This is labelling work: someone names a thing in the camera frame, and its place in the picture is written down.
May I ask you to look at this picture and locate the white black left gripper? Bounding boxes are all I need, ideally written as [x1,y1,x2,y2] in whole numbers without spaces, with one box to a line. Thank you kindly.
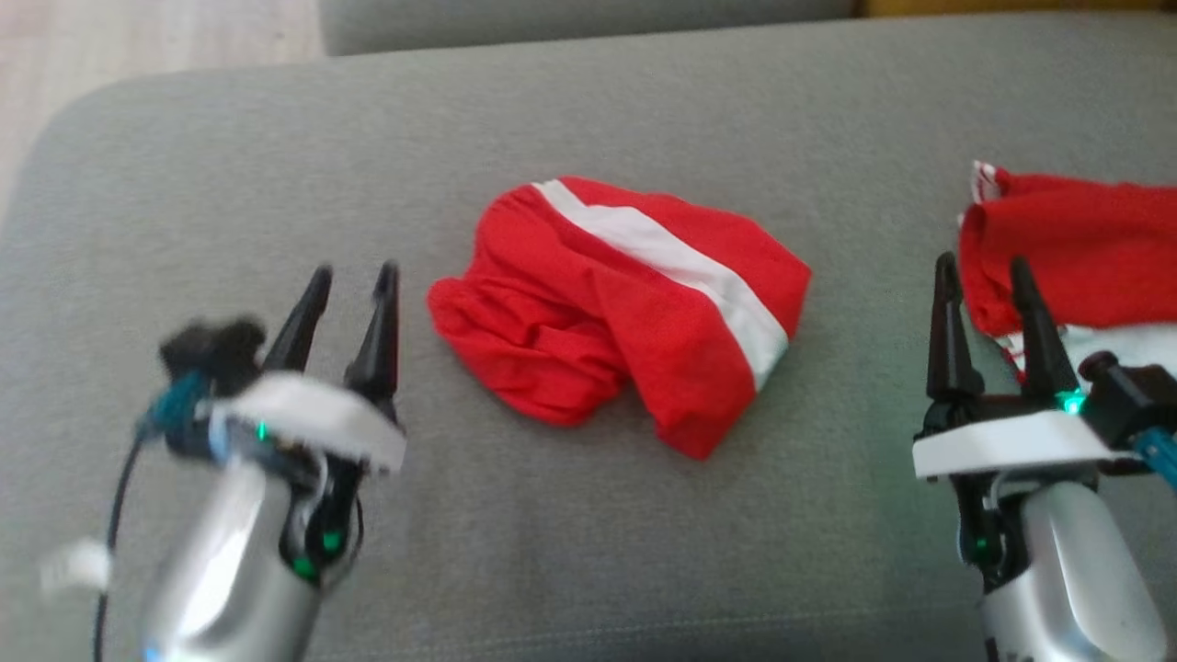
[206,261,408,582]

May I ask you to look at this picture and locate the black cable with teal plug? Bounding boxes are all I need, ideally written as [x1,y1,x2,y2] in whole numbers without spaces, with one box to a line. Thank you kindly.
[1131,427,1177,490]
[90,371,214,662]

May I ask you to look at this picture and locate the big yellow sofa back cushion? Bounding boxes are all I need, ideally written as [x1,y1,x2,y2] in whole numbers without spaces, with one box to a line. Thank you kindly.
[859,0,1177,20]

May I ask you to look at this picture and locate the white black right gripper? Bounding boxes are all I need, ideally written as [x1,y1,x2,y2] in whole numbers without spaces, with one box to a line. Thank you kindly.
[911,251,1142,591]

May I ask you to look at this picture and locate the long grey sofa seat cushion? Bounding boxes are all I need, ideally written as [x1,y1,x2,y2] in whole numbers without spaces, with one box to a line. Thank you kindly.
[316,0,863,57]

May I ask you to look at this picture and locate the large grey sofa seat cushion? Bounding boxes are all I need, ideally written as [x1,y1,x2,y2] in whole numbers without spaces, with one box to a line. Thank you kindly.
[0,13,1177,662]

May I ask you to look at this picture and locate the red and white t-shirt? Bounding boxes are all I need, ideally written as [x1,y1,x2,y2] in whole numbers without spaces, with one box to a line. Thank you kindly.
[955,160,1177,385]

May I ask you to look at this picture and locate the white cable label tag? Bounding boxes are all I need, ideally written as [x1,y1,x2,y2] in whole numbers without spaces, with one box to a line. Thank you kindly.
[40,537,113,596]

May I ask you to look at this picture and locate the red shorts with white stripe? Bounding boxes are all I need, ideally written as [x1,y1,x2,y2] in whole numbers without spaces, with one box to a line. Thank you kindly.
[427,176,813,462]

